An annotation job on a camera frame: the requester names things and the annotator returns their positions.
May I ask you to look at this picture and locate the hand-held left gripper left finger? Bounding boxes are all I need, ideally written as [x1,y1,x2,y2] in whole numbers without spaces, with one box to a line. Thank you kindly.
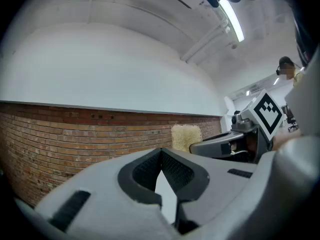
[34,147,181,240]

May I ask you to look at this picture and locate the long ceiling light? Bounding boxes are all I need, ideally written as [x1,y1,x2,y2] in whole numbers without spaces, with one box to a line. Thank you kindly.
[218,0,245,43]

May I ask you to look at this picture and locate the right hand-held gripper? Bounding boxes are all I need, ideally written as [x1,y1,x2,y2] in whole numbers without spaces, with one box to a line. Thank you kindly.
[189,88,286,165]

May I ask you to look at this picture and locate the black office chair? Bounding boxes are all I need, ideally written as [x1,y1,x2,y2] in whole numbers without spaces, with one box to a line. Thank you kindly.
[284,105,299,133]

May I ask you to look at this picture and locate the yellow sponge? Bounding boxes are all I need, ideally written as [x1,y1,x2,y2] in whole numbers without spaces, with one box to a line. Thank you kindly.
[171,124,203,153]

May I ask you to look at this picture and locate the white ceiling pipe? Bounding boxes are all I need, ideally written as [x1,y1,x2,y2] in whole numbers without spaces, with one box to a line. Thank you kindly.
[181,18,235,63]

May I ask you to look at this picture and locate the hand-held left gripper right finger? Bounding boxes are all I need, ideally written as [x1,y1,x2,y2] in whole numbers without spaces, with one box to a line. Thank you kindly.
[159,147,262,235]

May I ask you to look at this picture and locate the person's right hand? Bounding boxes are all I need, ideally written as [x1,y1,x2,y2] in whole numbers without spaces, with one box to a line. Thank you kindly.
[229,133,258,158]

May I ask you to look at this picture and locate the person's right forearm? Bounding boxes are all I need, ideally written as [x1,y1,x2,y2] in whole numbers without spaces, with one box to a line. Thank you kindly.
[271,129,303,152]

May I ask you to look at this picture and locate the person's black shirt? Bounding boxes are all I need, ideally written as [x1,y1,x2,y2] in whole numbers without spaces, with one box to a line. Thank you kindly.
[291,6,320,69]

